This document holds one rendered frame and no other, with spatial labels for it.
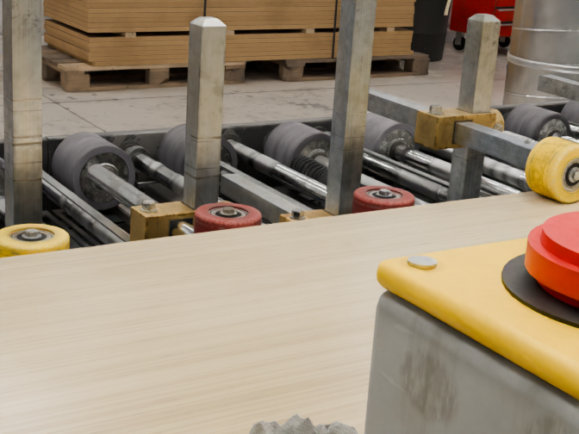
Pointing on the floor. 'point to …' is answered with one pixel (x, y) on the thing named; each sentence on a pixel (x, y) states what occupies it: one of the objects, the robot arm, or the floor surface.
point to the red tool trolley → (499, 9)
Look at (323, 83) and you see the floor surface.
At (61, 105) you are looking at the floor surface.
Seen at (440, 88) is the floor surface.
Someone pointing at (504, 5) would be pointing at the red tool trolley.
